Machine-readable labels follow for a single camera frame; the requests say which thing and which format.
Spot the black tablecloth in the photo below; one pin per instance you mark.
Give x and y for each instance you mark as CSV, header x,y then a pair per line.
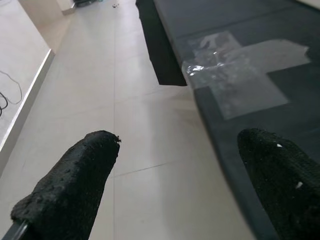
x,y
287,25

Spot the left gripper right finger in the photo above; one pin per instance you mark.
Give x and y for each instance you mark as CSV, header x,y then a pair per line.
x,y
287,185

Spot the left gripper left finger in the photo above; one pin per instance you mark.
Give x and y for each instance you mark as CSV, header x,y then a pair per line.
x,y
70,180

